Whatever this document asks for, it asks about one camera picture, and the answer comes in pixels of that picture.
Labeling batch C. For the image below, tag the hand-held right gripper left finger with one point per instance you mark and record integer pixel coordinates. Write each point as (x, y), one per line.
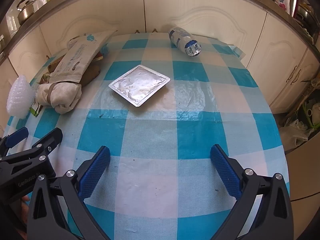
(96, 172)

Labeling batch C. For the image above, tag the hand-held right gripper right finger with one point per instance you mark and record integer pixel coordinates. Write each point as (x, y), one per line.
(225, 172)

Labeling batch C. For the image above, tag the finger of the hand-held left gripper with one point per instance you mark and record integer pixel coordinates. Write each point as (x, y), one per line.
(51, 140)
(16, 136)

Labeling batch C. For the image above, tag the green snack wrapper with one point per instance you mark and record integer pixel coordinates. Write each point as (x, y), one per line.
(35, 110)

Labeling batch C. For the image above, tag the white cloth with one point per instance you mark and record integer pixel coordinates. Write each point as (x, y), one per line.
(62, 95)

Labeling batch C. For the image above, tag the round brown potato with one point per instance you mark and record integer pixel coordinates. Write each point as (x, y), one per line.
(91, 75)

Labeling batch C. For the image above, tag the white paper package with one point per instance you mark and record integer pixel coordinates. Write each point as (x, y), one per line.
(77, 57)

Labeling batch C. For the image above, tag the red snack packet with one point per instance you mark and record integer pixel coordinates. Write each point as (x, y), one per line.
(98, 58)

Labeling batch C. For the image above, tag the silver foil tray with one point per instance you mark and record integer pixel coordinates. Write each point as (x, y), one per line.
(138, 85)

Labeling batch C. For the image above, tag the white plastic bottle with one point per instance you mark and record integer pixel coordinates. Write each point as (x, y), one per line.
(181, 40)

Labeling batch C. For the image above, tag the person's left hand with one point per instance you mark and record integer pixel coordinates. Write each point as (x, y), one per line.
(23, 210)

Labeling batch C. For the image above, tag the blue checkered tablecloth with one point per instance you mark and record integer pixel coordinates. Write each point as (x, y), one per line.
(160, 130)

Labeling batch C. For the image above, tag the white plastic bag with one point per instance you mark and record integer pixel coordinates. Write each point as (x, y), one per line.
(295, 135)

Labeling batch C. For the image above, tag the green dish rack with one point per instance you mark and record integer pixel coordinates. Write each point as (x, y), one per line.
(311, 120)

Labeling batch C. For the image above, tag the steel pot with lid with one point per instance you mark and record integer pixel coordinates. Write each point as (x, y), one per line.
(26, 10)

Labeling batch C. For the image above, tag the white cup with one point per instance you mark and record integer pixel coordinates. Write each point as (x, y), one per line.
(40, 4)

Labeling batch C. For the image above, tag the steel kitchen countertop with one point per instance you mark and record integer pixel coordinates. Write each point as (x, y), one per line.
(57, 6)

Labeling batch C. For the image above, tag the white kitchen cabinet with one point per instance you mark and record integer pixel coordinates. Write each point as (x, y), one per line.
(112, 12)

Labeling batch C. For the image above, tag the steel cooking pot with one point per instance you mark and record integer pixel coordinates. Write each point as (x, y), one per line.
(303, 16)

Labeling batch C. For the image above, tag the floral printed cloth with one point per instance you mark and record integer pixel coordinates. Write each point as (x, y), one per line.
(283, 1)

